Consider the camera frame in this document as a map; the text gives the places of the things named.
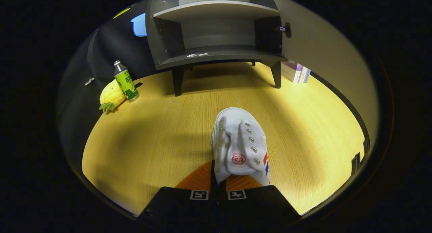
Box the black backdrop cloth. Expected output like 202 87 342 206
57 5 159 166

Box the green drink bottle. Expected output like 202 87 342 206
113 60 139 102

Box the yellow pineapple plush toy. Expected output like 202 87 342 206
99 79 127 113

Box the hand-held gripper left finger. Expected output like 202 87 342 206
138 160 219 227

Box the white book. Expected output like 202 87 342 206
299 66 312 84

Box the white canvas shoe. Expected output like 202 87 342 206
211 107 271 186

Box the metal door hinge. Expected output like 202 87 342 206
274 22 292 38

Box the black door handle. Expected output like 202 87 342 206
351 152 361 175

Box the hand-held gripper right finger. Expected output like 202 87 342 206
219 174 301 227

